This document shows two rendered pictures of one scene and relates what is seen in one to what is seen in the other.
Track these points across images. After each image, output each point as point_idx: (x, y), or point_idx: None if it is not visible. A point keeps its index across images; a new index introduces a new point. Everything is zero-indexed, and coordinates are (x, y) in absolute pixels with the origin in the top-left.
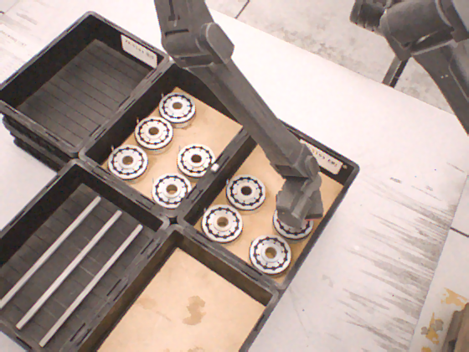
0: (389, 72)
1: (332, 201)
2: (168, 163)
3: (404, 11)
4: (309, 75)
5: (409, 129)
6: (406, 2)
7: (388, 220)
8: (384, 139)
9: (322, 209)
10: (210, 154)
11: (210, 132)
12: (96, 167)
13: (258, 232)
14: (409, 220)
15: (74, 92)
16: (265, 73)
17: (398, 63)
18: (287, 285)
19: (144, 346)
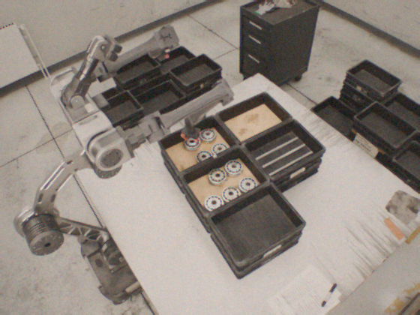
0: (82, 224)
1: (171, 147)
2: (229, 184)
3: (176, 35)
4: (127, 228)
5: (106, 182)
6: (174, 35)
7: (148, 151)
8: (120, 181)
9: (184, 126)
10: (210, 175)
11: (203, 191)
12: (263, 172)
13: (206, 146)
14: (140, 149)
15: (262, 235)
16: (149, 238)
17: (76, 221)
18: (211, 115)
19: (263, 127)
